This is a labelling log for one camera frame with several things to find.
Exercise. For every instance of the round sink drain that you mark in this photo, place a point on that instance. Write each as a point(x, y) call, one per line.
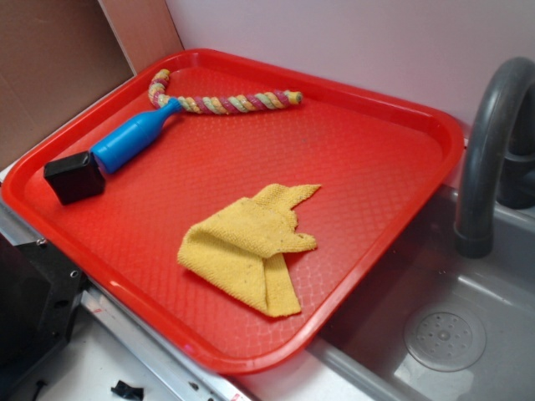
point(445, 338)

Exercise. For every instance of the grey plastic sink basin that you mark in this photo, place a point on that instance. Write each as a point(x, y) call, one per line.
point(364, 340)

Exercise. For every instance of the small black clip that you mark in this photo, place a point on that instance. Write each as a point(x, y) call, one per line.
point(126, 391)

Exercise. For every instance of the black metal bracket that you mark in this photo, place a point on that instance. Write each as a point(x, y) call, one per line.
point(41, 290)

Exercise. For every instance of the blue plastic bottle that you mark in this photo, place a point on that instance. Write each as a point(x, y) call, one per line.
point(134, 135)

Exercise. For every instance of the black rectangular box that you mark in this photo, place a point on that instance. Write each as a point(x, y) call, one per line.
point(74, 178)

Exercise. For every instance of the grey curved faucet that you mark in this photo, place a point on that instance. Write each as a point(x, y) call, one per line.
point(499, 161)

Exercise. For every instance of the yellow knitted cloth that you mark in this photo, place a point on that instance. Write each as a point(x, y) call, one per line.
point(241, 248)

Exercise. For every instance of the red plastic tray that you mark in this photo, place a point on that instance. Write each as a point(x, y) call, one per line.
point(376, 160)

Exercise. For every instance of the brown cardboard panel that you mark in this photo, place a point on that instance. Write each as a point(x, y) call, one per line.
point(59, 57)

